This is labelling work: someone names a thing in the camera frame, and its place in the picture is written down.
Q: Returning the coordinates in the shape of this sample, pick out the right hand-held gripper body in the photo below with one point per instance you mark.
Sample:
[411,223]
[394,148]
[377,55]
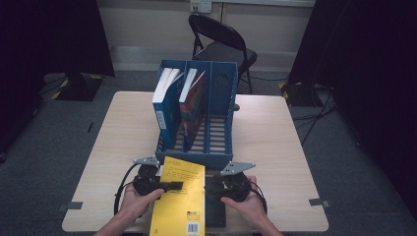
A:
[234,188]

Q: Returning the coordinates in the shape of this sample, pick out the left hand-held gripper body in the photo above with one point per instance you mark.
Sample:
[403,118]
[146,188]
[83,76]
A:
[146,182]

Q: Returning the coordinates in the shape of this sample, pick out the yellow book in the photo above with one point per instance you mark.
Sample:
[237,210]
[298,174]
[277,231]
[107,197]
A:
[178,206]

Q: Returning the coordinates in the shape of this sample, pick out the blue book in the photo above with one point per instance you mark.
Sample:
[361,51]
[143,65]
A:
[167,108]

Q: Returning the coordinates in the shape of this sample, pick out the red illustrated book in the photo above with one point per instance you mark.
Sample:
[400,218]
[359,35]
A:
[193,111]

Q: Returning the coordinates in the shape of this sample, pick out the blue plastic file rack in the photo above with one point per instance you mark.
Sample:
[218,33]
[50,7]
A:
[218,98]

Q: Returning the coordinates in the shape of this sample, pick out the person's right hand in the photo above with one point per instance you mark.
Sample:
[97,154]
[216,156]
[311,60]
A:
[249,206]

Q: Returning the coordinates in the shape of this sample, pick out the person's left hand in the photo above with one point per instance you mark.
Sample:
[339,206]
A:
[137,205]

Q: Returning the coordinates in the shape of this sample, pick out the grey tape strip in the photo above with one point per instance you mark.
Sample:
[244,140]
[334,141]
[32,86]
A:
[319,202]
[73,206]

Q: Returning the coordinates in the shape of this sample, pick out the small dark object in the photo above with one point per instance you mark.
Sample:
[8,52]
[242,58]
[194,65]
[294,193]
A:
[236,107]

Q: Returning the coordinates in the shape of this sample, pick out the black stand base yellow tape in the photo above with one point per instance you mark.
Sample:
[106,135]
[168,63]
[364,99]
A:
[78,87]
[301,93]

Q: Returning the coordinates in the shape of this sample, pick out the black folding chair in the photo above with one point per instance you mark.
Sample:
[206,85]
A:
[226,49]

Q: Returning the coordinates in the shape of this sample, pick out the black curtain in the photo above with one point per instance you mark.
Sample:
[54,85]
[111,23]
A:
[49,36]
[367,65]

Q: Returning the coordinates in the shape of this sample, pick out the white wall socket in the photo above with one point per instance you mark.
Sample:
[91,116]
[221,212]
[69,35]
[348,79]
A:
[200,6]

